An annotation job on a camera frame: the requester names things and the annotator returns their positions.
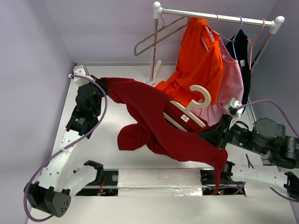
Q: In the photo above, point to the pink t shirt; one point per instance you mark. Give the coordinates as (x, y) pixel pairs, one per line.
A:
(231, 87)

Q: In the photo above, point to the grey plastic hanger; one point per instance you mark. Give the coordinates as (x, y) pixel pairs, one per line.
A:
(160, 34)

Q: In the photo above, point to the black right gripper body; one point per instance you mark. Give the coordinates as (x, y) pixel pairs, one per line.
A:
(222, 134)

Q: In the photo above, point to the black t shirt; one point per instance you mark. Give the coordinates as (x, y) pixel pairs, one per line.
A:
(239, 50)

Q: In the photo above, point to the beige wooden hanger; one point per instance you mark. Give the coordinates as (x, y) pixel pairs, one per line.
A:
(187, 113)

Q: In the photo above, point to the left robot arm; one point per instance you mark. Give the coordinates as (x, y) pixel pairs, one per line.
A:
(49, 191)

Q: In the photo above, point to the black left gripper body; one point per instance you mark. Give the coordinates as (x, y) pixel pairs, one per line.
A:
(100, 94)

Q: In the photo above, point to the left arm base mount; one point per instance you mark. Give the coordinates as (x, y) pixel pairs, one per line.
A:
(104, 184)

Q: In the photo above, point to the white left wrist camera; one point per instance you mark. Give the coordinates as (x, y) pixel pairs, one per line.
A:
(80, 75)

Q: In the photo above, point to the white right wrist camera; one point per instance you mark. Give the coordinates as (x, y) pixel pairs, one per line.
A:
(233, 109)

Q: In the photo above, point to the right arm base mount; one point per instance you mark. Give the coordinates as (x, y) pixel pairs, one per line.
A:
(227, 185)

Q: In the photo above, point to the orange t shirt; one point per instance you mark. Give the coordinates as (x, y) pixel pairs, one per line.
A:
(195, 67)

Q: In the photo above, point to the white plastic hanger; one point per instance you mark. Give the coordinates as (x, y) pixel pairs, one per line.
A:
(207, 40)

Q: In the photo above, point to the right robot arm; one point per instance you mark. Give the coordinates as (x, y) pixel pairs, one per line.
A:
(266, 138)

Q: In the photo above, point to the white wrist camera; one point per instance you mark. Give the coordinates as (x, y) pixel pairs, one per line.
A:
(80, 75)
(233, 109)

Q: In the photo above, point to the dark red t shirt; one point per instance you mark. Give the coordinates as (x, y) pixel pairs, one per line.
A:
(147, 104)

